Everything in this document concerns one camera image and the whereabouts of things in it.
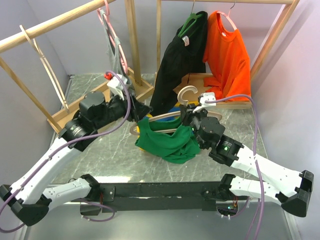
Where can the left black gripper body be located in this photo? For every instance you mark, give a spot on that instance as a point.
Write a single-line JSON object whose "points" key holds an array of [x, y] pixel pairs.
{"points": [[133, 114]]}

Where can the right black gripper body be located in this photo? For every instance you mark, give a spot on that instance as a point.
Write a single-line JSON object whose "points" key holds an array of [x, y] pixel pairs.
{"points": [[193, 119]]}

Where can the wooden hanger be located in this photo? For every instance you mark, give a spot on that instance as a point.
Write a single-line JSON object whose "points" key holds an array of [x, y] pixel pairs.
{"points": [[51, 74], [182, 101]]}

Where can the green tank top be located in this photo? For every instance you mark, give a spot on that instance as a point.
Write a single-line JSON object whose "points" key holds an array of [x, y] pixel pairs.
{"points": [[169, 140]]}

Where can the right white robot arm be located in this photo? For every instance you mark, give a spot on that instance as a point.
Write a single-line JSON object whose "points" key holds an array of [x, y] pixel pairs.
{"points": [[288, 188]]}

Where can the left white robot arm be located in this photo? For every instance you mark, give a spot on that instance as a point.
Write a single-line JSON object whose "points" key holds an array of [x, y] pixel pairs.
{"points": [[30, 198]]}

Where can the grey tank top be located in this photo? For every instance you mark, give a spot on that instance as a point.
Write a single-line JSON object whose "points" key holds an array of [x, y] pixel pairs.
{"points": [[128, 83]]}

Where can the green hanger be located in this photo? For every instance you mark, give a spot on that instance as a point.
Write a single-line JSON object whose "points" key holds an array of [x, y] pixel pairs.
{"points": [[190, 21]]}

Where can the pink hanger right rack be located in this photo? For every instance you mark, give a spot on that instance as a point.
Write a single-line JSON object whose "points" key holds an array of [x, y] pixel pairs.
{"points": [[227, 16]]}

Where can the pink hanger rack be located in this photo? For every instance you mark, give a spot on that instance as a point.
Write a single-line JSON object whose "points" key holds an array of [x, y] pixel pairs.
{"points": [[227, 16], [115, 51]]}

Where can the pink hanger left rack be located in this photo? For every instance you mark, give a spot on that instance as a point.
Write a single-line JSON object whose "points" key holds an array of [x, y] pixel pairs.
{"points": [[115, 51]]}

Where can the blue garment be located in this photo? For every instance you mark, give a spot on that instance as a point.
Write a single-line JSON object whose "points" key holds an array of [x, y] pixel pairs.
{"points": [[166, 119]]}

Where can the yellow plastic tray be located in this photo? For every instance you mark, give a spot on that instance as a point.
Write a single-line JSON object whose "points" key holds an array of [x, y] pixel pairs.
{"points": [[177, 105]]}

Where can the left wooden clothes rack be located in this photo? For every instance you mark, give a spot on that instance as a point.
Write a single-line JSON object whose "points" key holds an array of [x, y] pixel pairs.
{"points": [[59, 119]]}

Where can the wooden clothes rack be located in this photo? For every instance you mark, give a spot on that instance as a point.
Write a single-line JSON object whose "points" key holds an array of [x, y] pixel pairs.
{"points": [[197, 79], [59, 119]]}

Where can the right wooden clothes rack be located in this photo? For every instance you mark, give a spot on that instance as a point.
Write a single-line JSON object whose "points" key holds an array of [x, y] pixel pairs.
{"points": [[197, 79]]}

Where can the black t-shirt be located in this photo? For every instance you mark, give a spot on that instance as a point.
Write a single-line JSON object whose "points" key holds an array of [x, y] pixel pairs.
{"points": [[183, 55]]}

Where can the orange t-shirt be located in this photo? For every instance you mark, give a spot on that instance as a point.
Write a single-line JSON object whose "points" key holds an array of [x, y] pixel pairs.
{"points": [[228, 60]]}

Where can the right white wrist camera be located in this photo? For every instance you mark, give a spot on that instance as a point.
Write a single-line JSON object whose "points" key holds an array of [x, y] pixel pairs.
{"points": [[206, 101]]}

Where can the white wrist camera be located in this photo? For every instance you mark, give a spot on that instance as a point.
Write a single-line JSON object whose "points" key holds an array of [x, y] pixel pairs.
{"points": [[206, 101], [114, 85]]}

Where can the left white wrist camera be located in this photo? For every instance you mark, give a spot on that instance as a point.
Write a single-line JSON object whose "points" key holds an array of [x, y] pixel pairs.
{"points": [[114, 85]]}

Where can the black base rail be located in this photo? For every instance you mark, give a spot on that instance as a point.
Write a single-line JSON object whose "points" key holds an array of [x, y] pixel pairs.
{"points": [[153, 196]]}

